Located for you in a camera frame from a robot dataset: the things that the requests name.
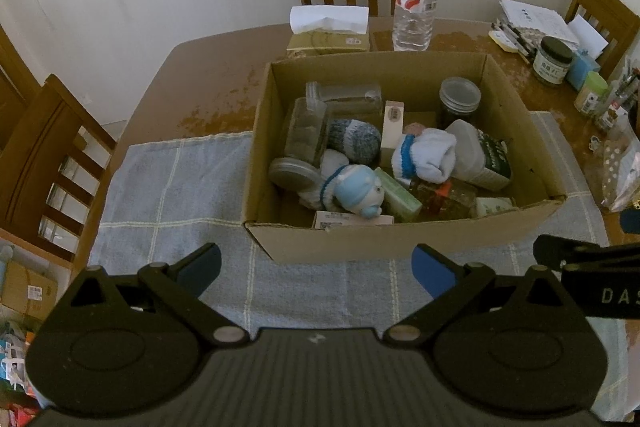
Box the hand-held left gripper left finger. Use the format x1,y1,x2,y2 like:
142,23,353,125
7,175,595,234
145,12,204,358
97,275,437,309
42,243,249,351

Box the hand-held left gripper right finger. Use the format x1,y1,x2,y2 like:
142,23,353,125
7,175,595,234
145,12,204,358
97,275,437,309
382,243,596,351

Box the small white green packet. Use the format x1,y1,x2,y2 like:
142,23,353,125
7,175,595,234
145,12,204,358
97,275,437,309
472,197,519,218

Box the pink carton box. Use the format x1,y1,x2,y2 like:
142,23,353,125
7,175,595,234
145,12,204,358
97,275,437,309
312,210,396,231

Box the brown cardboard box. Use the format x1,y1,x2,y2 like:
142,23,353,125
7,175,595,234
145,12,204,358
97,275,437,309
241,53,569,264

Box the blue white plush toy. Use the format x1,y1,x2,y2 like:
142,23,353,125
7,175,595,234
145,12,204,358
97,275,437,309
332,164,386,218

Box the white sock with blue stripe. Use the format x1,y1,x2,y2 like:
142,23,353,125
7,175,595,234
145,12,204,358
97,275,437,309
391,129,459,183
300,149,352,208

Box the green face mask pack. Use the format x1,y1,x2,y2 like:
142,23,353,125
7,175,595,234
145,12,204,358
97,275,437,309
445,119,514,192

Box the blue grey knit sock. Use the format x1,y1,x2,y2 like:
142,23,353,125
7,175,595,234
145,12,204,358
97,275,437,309
325,118,382,166

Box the small beige carton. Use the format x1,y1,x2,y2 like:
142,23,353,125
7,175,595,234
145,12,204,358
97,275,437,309
382,101,406,150

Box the clear jar of dried herbs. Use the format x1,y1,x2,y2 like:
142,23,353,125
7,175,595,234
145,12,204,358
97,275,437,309
269,98,329,188

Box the clear jar of black clips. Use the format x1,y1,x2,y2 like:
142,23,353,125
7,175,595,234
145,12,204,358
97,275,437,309
439,77,482,128

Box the clear polka dot bag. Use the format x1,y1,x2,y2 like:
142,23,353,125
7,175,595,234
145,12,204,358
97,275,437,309
590,112,640,214

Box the checked blue grey cloth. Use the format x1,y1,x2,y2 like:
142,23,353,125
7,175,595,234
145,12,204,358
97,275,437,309
87,111,632,408

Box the clear pen holder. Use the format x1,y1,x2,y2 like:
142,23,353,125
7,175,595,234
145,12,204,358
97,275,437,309
595,67,640,134

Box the light green bottle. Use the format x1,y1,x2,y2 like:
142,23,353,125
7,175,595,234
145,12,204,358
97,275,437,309
574,72,610,116

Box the small blue box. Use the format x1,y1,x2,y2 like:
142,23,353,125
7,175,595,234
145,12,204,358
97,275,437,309
567,52,601,89

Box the cardboard box on floor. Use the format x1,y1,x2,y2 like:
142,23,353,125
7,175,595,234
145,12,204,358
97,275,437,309
0,261,59,323

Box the small green label jar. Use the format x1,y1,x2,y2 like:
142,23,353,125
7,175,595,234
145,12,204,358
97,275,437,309
532,37,574,87

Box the white envelope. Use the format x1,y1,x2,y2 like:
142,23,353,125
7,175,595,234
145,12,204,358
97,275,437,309
565,14,609,58

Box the pile of colourful packets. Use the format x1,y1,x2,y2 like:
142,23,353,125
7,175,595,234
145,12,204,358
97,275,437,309
0,317,44,414

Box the bundle of pens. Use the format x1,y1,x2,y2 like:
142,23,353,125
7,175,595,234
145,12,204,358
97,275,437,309
490,22,532,64

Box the yellow sticky notes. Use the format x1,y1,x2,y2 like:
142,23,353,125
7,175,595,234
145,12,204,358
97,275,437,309
488,31,519,53

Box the white papers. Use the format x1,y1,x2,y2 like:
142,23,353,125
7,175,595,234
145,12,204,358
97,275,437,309
497,0,569,44

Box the tissue box with white tissue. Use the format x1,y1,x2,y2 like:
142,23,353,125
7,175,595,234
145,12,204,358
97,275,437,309
286,5,372,56

